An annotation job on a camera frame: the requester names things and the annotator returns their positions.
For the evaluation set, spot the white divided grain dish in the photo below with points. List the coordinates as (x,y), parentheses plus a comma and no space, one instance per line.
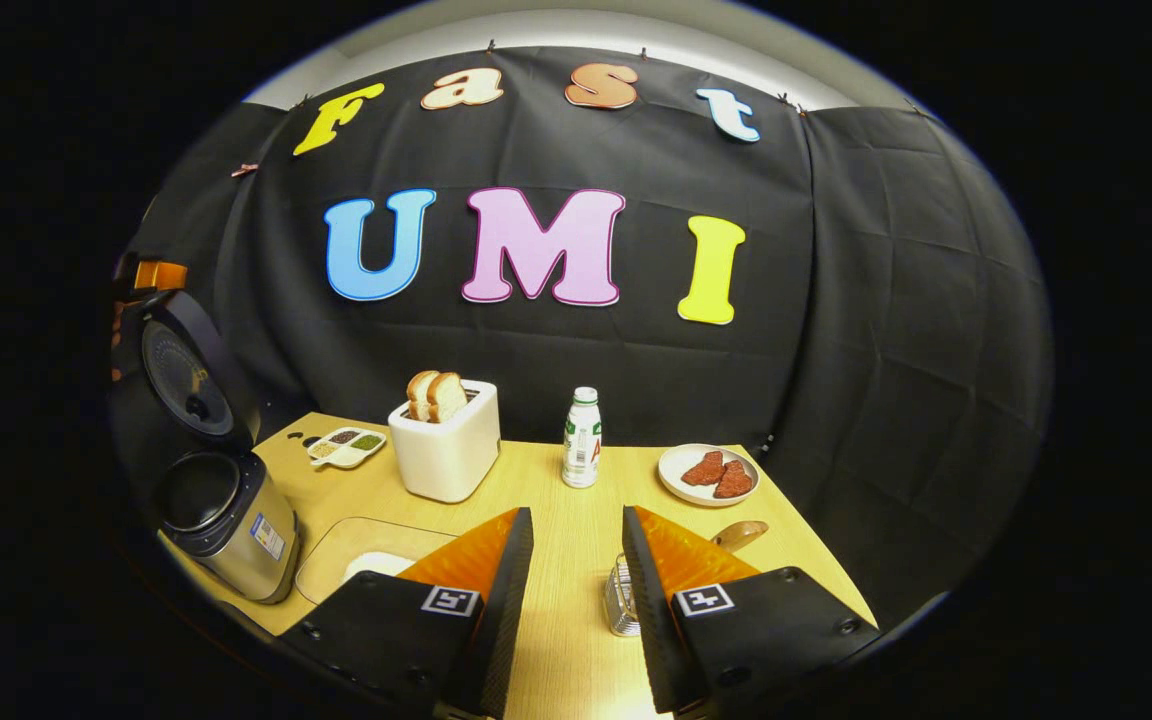
(346,450)

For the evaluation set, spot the white drink bottle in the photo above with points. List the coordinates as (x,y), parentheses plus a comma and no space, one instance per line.
(582,450)

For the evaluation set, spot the clear plastic container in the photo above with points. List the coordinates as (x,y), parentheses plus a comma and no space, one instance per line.
(356,538)

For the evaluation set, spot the wooden spoon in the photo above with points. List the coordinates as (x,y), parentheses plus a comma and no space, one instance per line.
(741,533)

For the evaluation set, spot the red meat slice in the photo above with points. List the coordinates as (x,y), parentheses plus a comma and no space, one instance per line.
(734,481)
(704,469)

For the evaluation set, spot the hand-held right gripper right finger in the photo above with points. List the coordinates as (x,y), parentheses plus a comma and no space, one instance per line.
(648,620)

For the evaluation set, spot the white toaster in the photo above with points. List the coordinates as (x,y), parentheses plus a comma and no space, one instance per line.
(446,460)

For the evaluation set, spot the dark grey rice cooker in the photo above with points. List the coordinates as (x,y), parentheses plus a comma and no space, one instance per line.
(236,540)

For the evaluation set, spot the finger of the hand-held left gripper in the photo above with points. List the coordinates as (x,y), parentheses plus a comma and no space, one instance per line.
(161,276)

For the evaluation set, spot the black backdrop cloth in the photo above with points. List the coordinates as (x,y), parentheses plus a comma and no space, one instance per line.
(886,300)

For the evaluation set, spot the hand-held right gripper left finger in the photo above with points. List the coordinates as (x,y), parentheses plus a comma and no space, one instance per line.
(506,620)

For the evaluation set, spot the white round plate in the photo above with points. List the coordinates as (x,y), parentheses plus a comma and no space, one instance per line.
(674,484)

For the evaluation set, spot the pink clothes peg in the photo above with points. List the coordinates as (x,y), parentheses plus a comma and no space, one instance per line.
(244,170)

